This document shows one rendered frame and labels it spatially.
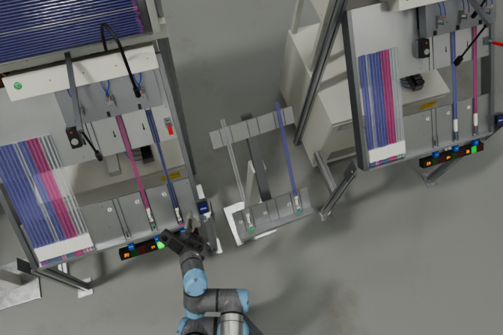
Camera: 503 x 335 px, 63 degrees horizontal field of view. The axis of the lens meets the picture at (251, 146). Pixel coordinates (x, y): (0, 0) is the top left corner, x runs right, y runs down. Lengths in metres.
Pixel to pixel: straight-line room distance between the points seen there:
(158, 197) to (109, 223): 0.22
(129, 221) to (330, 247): 1.27
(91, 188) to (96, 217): 0.30
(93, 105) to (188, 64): 1.62
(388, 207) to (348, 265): 0.46
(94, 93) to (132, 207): 0.49
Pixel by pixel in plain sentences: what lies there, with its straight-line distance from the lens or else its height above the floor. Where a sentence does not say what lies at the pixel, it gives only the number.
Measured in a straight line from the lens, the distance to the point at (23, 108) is 1.64.
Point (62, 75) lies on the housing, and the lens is 1.51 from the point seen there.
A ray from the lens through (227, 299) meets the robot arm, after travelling 1.45.
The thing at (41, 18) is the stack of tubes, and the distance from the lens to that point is 1.34.
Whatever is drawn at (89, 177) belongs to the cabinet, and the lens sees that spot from 2.06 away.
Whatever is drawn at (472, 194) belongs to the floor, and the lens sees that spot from 3.00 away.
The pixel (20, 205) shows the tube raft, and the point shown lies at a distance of 1.77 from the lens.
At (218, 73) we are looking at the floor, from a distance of 3.01.
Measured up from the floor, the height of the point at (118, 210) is 0.82.
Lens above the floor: 2.43
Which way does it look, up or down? 64 degrees down
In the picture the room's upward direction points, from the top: 6 degrees clockwise
